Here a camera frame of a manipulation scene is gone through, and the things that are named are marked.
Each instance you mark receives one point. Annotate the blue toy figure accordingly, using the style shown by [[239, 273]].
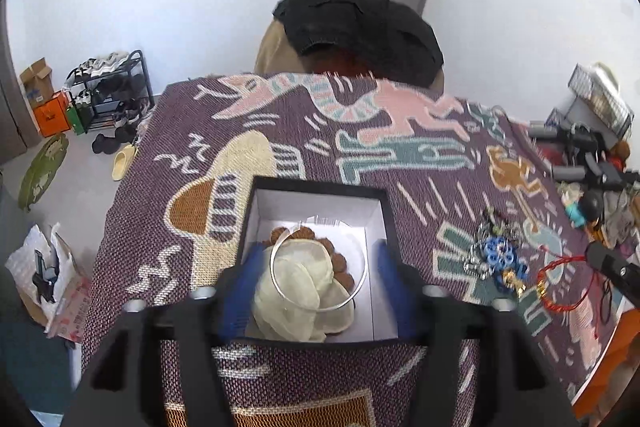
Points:
[[575, 212]]

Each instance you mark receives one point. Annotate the green patterned mat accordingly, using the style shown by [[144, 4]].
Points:
[[42, 172]]

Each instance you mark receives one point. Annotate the green paper bag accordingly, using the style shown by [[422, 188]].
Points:
[[75, 119]]

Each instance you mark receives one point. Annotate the white sneakers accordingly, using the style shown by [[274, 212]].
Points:
[[100, 64]]

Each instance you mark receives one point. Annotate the dark brown door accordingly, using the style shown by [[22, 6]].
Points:
[[15, 107]]

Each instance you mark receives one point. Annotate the tan chair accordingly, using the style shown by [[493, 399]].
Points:
[[272, 52]]

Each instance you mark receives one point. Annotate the yellow slipper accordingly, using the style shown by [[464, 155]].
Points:
[[122, 162]]

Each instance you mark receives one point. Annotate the cardboard box with bubble wrap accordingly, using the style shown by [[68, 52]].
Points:
[[70, 297]]

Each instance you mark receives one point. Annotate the cream fabric pouch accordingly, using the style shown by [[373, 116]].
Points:
[[295, 287]]

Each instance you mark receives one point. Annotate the black shoe rack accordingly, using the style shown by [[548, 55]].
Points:
[[140, 77]]

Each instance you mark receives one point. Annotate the orange box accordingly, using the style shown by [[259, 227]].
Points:
[[50, 117]]

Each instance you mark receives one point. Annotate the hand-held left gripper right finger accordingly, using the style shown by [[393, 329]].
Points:
[[395, 302]]

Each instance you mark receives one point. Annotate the black tool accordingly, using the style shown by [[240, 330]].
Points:
[[45, 277]]

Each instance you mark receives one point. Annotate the brown plush toy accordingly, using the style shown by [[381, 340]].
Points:
[[621, 149]]

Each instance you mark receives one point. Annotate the black jewelry box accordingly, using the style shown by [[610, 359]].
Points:
[[310, 207]]

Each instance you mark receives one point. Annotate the pile of beaded jewelry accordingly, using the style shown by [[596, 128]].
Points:
[[495, 254]]

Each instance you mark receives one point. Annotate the purple printed blanket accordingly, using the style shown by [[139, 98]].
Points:
[[400, 147]]

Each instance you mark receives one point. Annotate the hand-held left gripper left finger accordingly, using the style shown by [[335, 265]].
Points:
[[237, 307]]

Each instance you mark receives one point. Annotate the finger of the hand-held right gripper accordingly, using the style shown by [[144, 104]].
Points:
[[615, 269]]

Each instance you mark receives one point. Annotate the black slippers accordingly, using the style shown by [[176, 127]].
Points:
[[107, 142]]

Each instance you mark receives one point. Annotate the black jacket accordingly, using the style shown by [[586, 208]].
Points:
[[360, 27]]

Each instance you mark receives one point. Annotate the open cardboard box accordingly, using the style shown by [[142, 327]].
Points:
[[37, 82]]

